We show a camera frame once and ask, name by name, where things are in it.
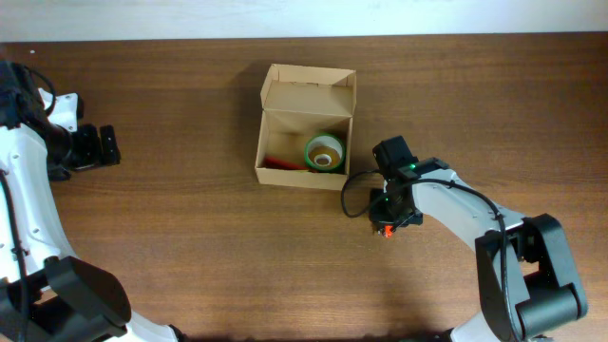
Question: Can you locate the orange black stapler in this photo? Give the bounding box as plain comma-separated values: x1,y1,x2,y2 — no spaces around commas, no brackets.
379,225,393,238

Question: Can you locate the yellow tape roll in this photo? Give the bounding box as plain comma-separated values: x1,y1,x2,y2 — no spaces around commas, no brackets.
308,146,342,171

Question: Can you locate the green tape roll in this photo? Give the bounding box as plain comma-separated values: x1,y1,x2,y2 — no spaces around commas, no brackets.
304,133,346,172

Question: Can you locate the orange utility knife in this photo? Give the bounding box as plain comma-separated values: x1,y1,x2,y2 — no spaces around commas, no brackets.
263,156,309,171

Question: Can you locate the brown cardboard box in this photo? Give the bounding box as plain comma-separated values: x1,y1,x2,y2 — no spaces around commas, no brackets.
255,64,357,190

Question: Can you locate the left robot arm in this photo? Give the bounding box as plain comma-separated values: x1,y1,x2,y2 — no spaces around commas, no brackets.
1,61,186,342

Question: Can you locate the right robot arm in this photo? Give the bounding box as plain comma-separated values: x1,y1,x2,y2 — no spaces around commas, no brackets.
370,136,588,341

